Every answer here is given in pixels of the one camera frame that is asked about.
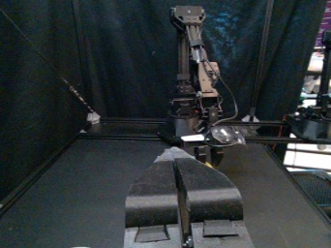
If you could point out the black mesh chair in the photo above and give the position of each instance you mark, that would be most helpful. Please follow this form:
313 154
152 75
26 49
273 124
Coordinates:
313 187

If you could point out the white corner bracket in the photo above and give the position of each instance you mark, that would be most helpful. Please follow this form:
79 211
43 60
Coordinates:
249 115
92 117

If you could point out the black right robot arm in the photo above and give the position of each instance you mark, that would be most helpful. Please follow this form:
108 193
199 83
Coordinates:
189 80

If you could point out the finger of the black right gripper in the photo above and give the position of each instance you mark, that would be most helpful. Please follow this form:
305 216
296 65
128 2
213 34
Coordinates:
216 156
199 154

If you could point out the black vertical frame pole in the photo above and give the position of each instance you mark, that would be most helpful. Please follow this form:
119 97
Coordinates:
261 58

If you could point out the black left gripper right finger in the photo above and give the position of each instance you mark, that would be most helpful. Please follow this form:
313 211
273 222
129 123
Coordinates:
211 197

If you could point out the black cloth curtain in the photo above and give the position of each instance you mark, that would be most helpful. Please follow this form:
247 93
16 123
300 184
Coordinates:
129 58

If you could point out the yellow toy banana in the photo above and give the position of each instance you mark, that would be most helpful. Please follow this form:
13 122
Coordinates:
208 164

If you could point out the black horizontal frame rail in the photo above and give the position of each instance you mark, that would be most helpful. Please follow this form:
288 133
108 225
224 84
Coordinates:
137 121

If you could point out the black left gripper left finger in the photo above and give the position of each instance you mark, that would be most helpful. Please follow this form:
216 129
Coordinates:
151 197

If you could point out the black diagonal frame brace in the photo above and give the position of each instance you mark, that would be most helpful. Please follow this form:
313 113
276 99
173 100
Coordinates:
47 61

